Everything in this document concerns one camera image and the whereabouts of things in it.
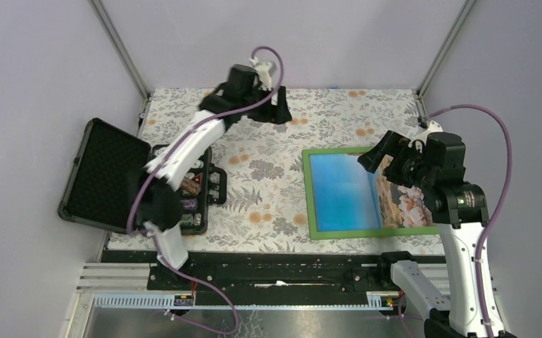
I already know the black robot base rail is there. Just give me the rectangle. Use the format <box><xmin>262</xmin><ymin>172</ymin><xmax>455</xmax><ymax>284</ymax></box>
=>
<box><xmin>101</xmin><ymin>249</ymin><xmax>449</xmax><ymax>308</ymax></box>

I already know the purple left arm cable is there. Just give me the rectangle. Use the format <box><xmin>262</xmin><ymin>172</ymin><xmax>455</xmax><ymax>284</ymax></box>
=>
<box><xmin>126</xmin><ymin>45</ymin><xmax>285</xmax><ymax>337</ymax></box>

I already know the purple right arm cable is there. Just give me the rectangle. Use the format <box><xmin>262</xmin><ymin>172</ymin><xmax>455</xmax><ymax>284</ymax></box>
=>
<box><xmin>396</xmin><ymin>103</ymin><xmax>513</xmax><ymax>338</ymax></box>

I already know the floral patterned tablecloth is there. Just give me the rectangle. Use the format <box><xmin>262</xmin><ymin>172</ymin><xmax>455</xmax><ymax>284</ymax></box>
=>
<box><xmin>105</xmin><ymin>87</ymin><xmax>464</xmax><ymax>256</ymax></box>

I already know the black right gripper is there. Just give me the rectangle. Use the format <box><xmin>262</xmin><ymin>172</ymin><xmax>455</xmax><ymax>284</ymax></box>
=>
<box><xmin>357</xmin><ymin>130</ymin><xmax>436</xmax><ymax>191</ymax></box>

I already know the black poker chip case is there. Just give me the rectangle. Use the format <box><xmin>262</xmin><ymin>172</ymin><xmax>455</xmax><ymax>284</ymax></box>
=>
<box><xmin>58</xmin><ymin>118</ymin><xmax>227</xmax><ymax>235</ymax></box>

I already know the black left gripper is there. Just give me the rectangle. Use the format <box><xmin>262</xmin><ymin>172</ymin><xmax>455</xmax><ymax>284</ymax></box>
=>
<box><xmin>241</xmin><ymin>83</ymin><xmax>292</xmax><ymax>125</ymax></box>

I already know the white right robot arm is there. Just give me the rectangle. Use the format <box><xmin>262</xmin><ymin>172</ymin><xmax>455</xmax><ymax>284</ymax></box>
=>
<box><xmin>358</xmin><ymin>131</ymin><xmax>513</xmax><ymax>337</ymax></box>

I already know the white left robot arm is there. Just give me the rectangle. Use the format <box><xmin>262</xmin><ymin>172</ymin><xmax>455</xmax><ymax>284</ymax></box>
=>
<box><xmin>127</xmin><ymin>59</ymin><xmax>291</xmax><ymax>289</ymax></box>

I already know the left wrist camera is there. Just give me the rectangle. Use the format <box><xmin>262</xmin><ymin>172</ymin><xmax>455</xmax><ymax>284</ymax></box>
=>
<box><xmin>249</xmin><ymin>56</ymin><xmax>277</xmax><ymax>91</ymax></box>

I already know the aluminium cable tray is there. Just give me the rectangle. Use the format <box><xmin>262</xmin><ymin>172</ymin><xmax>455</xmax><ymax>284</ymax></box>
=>
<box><xmin>75</xmin><ymin>263</ymin><xmax>498</xmax><ymax>311</ymax></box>

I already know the wooden picture frame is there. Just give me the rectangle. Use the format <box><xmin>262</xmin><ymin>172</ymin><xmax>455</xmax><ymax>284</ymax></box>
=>
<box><xmin>301</xmin><ymin>146</ymin><xmax>441</xmax><ymax>242</ymax></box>

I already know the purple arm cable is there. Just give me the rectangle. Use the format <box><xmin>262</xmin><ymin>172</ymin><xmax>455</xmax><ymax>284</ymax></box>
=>
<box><xmin>396</xmin><ymin>103</ymin><xmax>513</xmax><ymax>338</ymax></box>
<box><xmin>126</xmin><ymin>45</ymin><xmax>285</xmax><ymax>337</ymax></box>

